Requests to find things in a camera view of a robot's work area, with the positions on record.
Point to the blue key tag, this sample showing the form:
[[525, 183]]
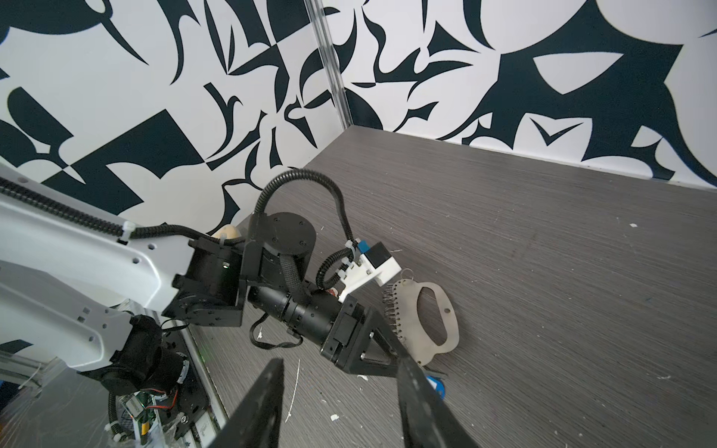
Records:
[[438, 385]]

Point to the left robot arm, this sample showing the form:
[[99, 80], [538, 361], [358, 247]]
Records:
[[85, 287]]

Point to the wooden brush block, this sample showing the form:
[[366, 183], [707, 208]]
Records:
[[227, 232]]

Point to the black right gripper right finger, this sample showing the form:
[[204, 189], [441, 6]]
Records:
[[425, 419]]

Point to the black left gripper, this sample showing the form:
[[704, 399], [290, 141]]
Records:
[[360, 341]]

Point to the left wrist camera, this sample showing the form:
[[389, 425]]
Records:
[[371, 263]]

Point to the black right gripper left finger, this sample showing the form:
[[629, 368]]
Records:
[[257, 420]]

